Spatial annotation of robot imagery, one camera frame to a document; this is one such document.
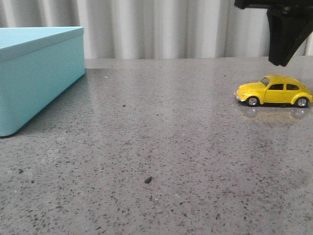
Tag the white pleated curtain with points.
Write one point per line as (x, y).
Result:
(150, 29)

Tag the light blue storage box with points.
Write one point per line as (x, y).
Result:
(36, 65)

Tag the small black debris piece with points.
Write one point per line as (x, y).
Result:
(148, 180)

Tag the yellow toy beetle car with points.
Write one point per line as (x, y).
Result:
(275, 89)

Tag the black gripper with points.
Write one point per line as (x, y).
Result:
(290, 23)

